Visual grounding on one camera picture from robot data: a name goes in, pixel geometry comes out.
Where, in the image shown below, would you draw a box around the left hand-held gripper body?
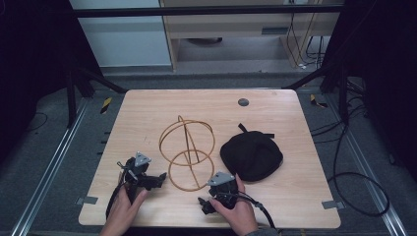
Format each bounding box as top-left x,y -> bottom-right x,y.
116,150 -> 155,204

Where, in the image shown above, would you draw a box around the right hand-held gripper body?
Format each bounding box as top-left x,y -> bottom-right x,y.
206,171 -> 240,210

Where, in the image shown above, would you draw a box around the black hat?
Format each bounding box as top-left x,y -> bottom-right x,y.
219,123 -> 285,183

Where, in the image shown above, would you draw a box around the gold wire hat stand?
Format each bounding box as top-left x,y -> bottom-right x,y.
158,114 -> 216,193

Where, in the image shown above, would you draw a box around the person's right hand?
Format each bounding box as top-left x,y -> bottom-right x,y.
209,174 -> 260,236

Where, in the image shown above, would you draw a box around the person's left hand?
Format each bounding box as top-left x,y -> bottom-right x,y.
100,186 -> 150,229

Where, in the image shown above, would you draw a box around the grey tape strip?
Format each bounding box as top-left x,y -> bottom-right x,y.
76,195 -> 99,207
321,199 -> 346,210

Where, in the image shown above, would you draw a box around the yellow black striped tape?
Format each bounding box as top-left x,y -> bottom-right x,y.
99,96 -> 113,115
309,93 -> 328,109

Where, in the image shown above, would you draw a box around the black metal stand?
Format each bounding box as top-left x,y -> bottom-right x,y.
281,62 -> 350,126
64,58 -> 129,130

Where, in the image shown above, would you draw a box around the white cabinet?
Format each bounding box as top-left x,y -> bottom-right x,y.
68,0 -> 173,69

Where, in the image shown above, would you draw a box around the dark curtain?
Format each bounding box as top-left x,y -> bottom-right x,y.
319,0 -> 417,185
0,0 -> 103,165

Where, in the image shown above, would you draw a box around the light wooden desk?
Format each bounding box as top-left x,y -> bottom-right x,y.
158,0 -> 346,72

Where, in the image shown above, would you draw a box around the left hand-held gripper black cable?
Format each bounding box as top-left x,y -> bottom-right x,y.
104,160 -> 132,220

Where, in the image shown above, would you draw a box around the hand-held gripper black cable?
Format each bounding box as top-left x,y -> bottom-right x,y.
215,191 -> 278,230
104,160 -> 132,220

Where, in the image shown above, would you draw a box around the right hand-held gripper black cable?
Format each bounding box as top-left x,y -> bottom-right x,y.
215,191 -> 278,230

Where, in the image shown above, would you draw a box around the aluminium floor rail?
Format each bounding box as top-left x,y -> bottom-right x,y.
9,97 -> 90,236
324,92 -> 409,236

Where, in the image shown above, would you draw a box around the long black floor cable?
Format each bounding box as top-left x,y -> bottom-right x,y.
309,97 -> 391,218

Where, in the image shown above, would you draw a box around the hanging cables under desk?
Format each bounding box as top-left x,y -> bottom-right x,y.
285,0 -> 328,71

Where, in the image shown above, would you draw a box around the black horizontal frame bar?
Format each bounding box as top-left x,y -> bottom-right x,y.
72,4 -> 345,19

